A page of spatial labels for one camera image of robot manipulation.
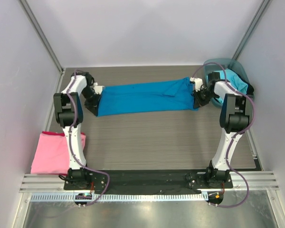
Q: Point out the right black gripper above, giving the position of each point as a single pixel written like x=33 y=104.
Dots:
x=198 y=98

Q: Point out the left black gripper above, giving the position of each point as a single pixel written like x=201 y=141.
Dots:
x=93 y=106

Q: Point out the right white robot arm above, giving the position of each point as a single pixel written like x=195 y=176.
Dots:
x=236 y=116

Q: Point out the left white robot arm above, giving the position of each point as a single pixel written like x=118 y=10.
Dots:
x=69 y=115

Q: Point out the blue translucent plastic bin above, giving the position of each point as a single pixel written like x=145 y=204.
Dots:
x=210 y=70

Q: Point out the light blue t shirt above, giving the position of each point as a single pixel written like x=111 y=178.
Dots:
x=229 y=76

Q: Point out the black t shirt in bin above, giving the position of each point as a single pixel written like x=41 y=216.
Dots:
x=249 y=89

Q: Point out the pink folded t shirt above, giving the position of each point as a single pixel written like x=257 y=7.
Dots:
x=51 y=156

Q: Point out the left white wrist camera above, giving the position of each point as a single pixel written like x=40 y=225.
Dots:
x=98 y=89

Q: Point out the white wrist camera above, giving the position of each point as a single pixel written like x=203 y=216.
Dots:
x=198 y=83
x=98 y=89

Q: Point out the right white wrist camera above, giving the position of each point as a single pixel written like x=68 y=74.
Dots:
x=198 y=83

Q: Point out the left aluminium corner post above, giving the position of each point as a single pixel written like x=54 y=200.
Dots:
x=36 y=26

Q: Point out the aluminium corner post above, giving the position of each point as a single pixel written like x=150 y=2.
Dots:
x=36 y=26
x=261 y=10

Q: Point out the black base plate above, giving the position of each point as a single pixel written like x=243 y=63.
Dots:
x=144 y=180

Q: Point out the slotted white cable duct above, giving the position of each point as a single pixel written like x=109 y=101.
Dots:
x=84 y=197

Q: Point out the aluminium front rail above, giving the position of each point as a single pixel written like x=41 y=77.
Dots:
x=257 y=180

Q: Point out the right aluminium corner post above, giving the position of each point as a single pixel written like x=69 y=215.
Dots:
x=261 y=10

